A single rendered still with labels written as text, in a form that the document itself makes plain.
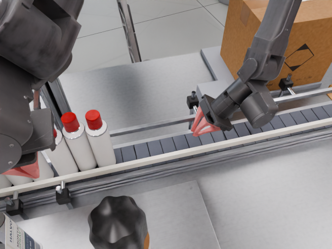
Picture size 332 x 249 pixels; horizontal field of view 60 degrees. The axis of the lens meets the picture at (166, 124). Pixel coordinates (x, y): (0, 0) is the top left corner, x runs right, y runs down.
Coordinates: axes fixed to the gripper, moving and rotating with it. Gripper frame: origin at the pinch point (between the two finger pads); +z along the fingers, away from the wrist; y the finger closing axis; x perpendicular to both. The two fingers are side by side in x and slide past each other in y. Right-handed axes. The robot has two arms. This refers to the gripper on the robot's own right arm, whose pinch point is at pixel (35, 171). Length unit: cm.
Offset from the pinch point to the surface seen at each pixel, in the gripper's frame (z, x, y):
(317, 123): 27, 12, 70
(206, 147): 27.3, 13.7, 35.8
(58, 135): 14.0, 18.2, 0.3
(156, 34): 115, 201, 71
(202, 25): 115, 204, 117
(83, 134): 15.3, 17.9, 5.6
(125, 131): 22.6, 21.9, 15.4
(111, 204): 1.3, -7.7, 9.8
